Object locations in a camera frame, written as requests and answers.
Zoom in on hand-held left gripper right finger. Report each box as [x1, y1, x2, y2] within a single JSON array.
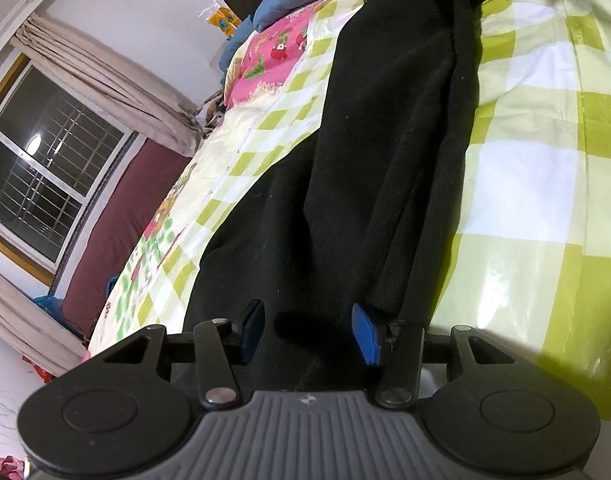
[[352, 304, 516, 409]]

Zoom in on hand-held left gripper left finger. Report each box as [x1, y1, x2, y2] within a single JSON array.
[[101, 300, 265, 409]]

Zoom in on black pants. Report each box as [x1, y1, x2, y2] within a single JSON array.
[[182, 0, 486, 396]]

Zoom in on maroon window bench cushion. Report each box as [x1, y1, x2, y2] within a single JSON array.
[[55, 137, 193, 336]]

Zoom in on blue plastic bag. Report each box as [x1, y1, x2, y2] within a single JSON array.
[[32, 295, 88, 336]]

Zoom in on red bag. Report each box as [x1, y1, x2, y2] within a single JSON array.
[[22, 355, 51, 383]]

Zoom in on pile of assorted items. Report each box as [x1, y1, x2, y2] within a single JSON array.
[[200, 87, 232, 128]]

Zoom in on beige curtain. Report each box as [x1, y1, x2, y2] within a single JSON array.
[[0, 265, 86, 378], [12, 14, 206, 157]]

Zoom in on green checked bed sheet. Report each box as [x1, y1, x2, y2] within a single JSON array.
[[85, 0, 611, 421]]

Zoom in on barred window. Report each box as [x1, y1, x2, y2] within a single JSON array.
[[0, 52, 138, 276]]

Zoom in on pink clothing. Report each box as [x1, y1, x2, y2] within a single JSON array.
[[0, 454, 27, 480]]

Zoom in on pink cream cartoon blanket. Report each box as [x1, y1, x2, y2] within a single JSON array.
[[88, 0, 331, 356]]

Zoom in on blue cloth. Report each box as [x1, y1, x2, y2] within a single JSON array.
[[219, 15, 258, 70]]

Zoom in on orange printed package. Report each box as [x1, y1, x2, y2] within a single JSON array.
[[200, 2, 242, 41]]

